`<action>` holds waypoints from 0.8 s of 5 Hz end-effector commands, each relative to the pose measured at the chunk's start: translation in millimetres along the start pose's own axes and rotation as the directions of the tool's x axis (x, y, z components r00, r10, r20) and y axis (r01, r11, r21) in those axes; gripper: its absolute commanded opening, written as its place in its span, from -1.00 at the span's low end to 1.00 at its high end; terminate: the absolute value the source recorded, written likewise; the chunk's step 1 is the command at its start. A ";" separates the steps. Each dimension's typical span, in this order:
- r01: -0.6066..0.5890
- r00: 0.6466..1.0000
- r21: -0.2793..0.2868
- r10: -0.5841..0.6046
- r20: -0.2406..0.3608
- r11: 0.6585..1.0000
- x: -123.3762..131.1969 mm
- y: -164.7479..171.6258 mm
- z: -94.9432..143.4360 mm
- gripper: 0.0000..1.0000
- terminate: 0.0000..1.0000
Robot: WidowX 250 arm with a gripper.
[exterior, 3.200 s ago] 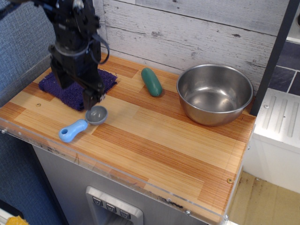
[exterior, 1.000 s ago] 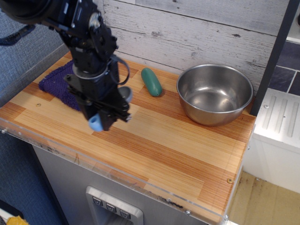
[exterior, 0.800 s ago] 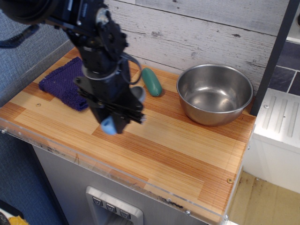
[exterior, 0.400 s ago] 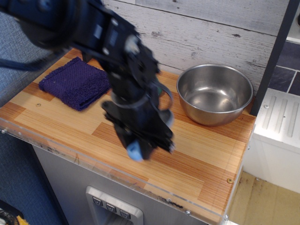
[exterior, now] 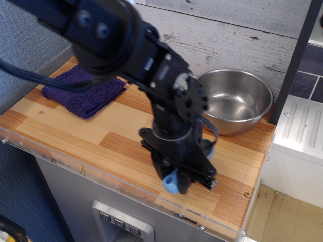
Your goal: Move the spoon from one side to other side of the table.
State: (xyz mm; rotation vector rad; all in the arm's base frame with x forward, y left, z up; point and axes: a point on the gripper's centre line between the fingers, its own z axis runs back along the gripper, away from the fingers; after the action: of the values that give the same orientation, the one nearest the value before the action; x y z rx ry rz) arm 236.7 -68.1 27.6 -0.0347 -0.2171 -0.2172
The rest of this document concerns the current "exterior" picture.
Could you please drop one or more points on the blue and grey toy spoon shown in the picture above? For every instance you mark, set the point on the blue and grey toy spoon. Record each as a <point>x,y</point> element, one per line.
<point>198,161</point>

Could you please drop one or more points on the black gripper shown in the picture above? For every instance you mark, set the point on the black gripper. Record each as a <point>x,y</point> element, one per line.
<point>166,151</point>

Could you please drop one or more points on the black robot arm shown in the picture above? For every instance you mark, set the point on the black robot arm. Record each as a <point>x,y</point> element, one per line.
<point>109,38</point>

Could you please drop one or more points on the stainless steel bowl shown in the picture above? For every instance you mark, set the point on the stainless steel bowl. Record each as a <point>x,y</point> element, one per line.
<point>237,100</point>

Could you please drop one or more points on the white toy sink counter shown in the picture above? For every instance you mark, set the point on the white toy sink counter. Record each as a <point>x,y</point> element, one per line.
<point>294,160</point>

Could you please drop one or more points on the dark right frame post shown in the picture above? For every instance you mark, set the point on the dark right frame post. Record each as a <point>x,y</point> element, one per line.
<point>300,48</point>

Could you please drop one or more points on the purple folded towel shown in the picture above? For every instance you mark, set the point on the purple folded towel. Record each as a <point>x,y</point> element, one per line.
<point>86,104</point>

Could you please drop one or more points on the silver dispenser button panel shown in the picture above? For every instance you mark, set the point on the silver dispenser button panel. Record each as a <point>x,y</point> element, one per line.
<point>116,225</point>

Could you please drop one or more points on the yellow object at corner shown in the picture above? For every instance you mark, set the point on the yellow object at corner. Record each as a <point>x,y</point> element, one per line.
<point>13,233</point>

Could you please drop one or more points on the clear acrylic table edge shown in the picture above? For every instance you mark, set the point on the clear acrylic table edge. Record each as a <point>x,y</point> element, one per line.
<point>117,178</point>

